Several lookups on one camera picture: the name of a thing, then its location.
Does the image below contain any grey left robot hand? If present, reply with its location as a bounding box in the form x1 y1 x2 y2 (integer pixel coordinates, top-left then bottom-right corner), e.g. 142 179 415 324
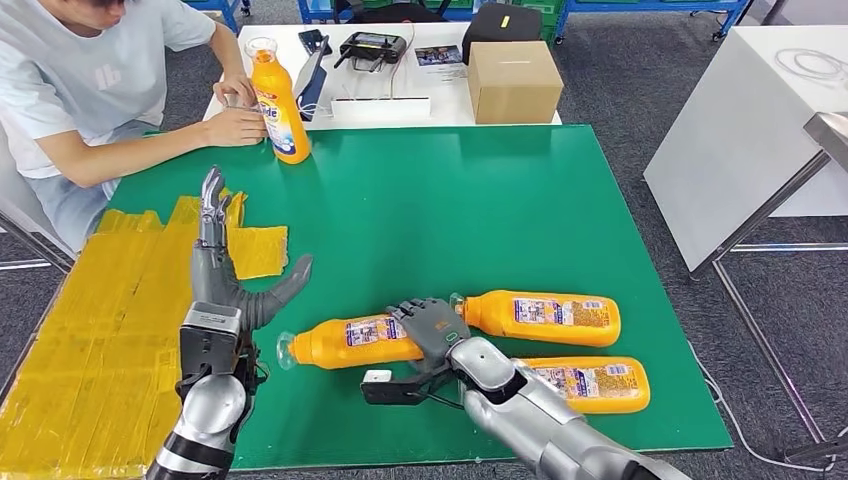
190 165 314 333

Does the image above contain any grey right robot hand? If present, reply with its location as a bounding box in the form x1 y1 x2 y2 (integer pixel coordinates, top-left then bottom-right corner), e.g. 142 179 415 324
386 298 472 372

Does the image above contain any orange detergent bottle clear cap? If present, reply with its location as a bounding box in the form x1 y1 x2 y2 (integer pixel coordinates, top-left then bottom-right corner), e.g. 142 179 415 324
523 357 652 416
243 36 313 166
276 314 425 371
450 290 623 349

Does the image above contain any green table mat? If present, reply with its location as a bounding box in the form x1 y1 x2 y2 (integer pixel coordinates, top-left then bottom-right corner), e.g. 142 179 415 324
105 124 735 472

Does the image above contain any person's right hand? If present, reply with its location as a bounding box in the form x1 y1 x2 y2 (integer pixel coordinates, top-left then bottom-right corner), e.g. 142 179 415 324
201 105 270 148

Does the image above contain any person's hand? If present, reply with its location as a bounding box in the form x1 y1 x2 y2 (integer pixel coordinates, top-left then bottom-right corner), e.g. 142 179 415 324
201 105 270 148
213 71 260 111

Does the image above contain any person's left hand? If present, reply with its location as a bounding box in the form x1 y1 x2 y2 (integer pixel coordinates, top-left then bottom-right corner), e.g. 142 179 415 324
213 71 260 111

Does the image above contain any white bench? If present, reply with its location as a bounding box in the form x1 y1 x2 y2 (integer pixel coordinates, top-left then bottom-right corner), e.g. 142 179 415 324
0 152 77 276

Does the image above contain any tablet in dark case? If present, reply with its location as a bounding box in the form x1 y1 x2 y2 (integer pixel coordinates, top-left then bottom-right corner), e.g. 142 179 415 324
293 36 331 123

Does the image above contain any long white box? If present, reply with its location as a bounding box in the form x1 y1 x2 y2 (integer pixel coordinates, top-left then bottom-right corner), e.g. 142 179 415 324
329 97 432 123

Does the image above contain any white desk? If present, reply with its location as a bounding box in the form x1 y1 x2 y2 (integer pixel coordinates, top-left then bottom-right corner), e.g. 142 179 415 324
201 23 563 132

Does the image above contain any person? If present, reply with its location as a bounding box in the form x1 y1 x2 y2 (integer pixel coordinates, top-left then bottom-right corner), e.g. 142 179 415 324
0 0 270 253

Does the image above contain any dark smartphone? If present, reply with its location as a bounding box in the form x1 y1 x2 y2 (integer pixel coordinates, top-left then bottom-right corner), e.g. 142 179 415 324
298 28 333 56

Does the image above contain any brown cardboard box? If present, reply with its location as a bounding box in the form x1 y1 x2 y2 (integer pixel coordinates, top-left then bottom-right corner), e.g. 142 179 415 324
466 40 566 126

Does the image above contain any printed leaflet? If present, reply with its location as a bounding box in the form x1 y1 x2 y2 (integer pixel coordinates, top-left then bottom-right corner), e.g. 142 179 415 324
413 44 468 81

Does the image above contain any black remote controller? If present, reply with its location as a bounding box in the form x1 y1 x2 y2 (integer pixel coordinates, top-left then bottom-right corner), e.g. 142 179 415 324
333 31 409 73

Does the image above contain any black bag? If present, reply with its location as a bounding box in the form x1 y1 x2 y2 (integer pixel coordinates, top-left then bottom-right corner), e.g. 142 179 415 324
461 3 545 66

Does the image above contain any green plastic crate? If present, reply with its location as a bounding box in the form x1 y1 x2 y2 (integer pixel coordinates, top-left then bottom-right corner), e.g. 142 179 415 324
516 0 564 44

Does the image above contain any white side table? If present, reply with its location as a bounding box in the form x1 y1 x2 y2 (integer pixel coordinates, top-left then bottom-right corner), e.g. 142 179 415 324
642 25 848 273

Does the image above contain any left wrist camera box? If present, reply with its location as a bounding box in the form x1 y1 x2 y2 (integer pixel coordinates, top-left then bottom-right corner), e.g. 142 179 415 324
178 301 243 399

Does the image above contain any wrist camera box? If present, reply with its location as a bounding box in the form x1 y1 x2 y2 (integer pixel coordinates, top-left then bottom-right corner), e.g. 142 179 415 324
178 301 243 399
360 367 458 407

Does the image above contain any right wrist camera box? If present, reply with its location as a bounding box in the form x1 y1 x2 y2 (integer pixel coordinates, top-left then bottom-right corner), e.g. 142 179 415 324
360 367 458 407

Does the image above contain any thin red cable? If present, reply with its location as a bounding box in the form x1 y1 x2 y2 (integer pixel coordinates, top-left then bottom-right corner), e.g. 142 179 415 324
389 23 417 101

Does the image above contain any blue metal rack frame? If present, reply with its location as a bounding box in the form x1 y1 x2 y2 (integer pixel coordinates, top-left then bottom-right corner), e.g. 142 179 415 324
182 0 253 36
296 0 478 24
563 0 753 41

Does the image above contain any white floor cable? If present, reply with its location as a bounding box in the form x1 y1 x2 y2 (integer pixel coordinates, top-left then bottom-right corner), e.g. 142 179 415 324
688 341 848 473

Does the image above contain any steel table frame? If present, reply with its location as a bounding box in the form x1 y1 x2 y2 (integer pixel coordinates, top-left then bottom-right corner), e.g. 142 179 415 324
688 111 848 465

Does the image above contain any coiled white cable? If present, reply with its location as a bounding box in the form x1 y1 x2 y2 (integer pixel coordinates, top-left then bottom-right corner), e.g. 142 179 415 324
775 47 848 84

